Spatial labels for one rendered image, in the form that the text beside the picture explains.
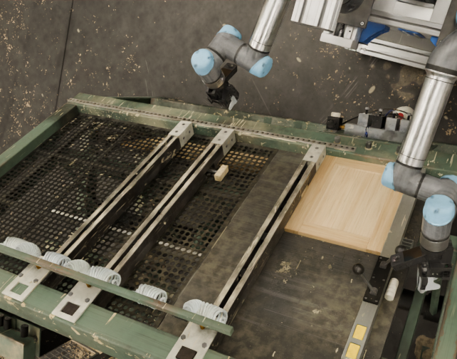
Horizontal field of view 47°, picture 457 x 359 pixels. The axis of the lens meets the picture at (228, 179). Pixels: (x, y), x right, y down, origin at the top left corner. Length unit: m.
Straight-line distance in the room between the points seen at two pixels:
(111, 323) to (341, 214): 0.95
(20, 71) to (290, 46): 2.36
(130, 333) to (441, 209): 0.99
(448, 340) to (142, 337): 0.91
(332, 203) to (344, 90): 1.26
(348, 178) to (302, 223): 0.33
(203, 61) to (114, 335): 0.91
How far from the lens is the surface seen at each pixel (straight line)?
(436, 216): 1.48
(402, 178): 1.57
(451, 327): 1.77
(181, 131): 2.58
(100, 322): 1.81
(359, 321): 1.75
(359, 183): 2.24
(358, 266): 1.73
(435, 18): 2.26
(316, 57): 3.34
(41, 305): 1.94
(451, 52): 1.52
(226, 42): 1.80
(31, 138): 2.93
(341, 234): 2.02
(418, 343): 3.50
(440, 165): 2.31
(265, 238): 1.96
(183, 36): 3.76
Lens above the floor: 3.17
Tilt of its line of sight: 61 degrees down
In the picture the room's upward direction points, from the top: 107 degrees counter-clockwise
